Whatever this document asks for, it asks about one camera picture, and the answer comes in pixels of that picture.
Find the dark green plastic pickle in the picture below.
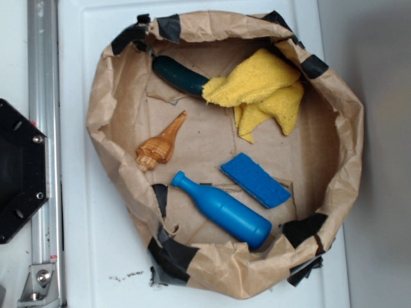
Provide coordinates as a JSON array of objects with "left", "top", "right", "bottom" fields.
[{"left": 152, "top": 56, "right": 209, "bottom": 98}]

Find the brown paper bag container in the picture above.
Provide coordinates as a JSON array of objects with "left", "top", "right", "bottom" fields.
[{"left": 87, "top": 11, "right": 364, "bottom": 299}]

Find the blue sponge block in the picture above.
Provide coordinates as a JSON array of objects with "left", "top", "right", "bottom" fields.
[{"left": 220, "top": 153, "right": 292, "bottom": 209}]

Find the brown plastic seashell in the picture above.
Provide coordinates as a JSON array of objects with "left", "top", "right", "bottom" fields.
[{"left": 136, "top": 111, "right": 188, "bottom": 173}]

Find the blue plastic bottle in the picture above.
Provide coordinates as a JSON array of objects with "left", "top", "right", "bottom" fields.
[{"left": 171, "top": 171, "right": 272, "bottom": 249}]

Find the yellow cloth towel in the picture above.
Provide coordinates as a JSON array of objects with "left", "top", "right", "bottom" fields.
[{"left": 202, "top": 49, "right": 304, "bottom": 144}]

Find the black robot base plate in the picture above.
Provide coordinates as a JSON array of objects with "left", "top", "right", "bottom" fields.
[{"left": 1, "top": 99, "right": 48, "bottom": 244}]

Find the aluminium extrusion rail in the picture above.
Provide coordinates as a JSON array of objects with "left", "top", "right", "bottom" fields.
[{"left": 28, "top": 1, "right": 67, "bottom": 307}]

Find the metal corner bracket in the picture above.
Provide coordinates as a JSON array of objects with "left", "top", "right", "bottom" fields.
[{"left": 17, "top": 263, "right": 60, "bottom": 308}]

